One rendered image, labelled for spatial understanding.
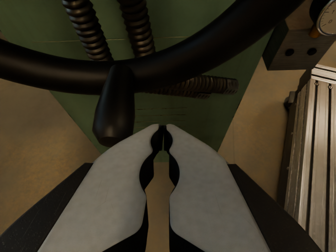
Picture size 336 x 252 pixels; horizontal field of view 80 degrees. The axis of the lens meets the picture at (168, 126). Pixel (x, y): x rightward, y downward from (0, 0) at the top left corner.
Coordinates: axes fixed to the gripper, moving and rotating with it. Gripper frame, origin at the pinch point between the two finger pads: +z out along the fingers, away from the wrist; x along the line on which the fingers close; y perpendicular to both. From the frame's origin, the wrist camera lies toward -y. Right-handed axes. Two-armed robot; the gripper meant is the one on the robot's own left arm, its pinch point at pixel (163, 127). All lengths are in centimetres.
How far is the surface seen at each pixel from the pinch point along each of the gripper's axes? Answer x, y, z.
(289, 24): 17.6, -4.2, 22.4
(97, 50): -6.9, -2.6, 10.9
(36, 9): -18.9, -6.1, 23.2
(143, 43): -2.2, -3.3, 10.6
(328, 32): 20.8, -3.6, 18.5
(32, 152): -59, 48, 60
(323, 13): 18.4, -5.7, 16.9
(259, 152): 38, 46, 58
